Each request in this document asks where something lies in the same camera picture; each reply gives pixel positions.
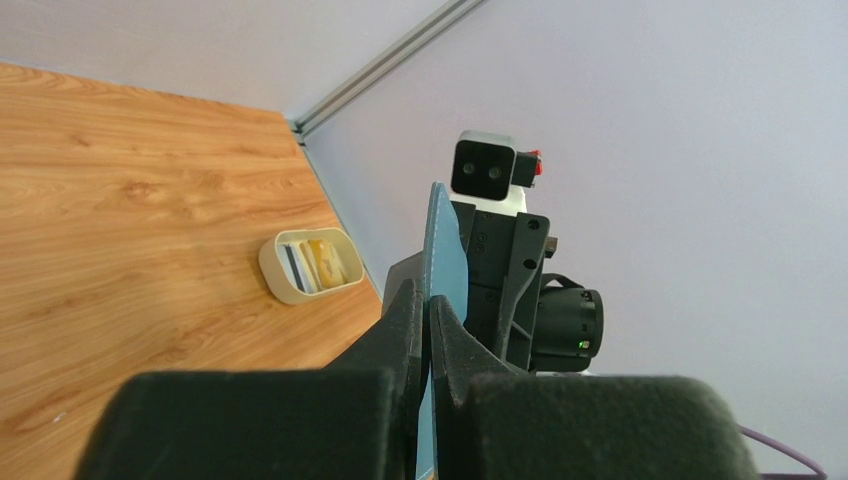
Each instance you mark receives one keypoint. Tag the cream oval plastic tray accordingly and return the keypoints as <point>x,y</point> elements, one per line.
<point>276,279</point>

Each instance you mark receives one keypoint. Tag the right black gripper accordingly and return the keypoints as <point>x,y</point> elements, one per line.
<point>505,256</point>

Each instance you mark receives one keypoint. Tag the card lying in tray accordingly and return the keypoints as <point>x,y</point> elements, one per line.
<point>295,267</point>

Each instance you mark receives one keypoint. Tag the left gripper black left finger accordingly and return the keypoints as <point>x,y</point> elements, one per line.
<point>356,418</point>

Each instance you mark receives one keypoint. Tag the blue card holder wallet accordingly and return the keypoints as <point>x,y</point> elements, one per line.
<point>444,272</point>

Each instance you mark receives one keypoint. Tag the right aluminium corner post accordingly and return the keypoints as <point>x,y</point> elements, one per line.
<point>386,62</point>

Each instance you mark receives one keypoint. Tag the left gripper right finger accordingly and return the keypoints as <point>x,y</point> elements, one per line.
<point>492,422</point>

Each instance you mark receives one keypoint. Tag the gold VIP card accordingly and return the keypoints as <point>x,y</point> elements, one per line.
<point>328,266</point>

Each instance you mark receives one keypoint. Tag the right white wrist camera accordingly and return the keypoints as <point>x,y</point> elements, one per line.
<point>490,173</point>

